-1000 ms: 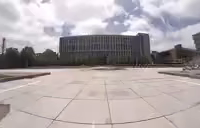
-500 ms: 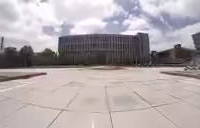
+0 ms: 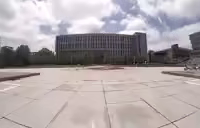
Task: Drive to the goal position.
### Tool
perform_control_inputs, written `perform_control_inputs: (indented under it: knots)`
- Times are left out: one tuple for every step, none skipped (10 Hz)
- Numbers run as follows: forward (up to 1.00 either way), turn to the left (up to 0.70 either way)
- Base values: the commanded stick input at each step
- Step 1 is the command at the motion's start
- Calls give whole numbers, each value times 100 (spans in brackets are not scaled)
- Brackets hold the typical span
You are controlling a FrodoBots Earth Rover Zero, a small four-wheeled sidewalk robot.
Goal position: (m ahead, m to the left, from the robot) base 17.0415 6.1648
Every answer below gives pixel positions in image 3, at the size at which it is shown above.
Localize large dark glass-fronted building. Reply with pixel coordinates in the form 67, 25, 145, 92
54, 31, 149, 66

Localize pale paved plaza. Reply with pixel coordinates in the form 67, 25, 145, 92
0, 66, 200, 128

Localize low dark building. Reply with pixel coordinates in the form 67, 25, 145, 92
147, 43, 193, 65

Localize row of dark trees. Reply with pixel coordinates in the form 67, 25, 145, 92
0, 44, 58, 70

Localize dark raised bed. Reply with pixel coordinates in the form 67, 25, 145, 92
161, 69, 200, 82
0, 71, 42, 85

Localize parked bicycles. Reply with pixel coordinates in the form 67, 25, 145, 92
183, 63, 200, 72

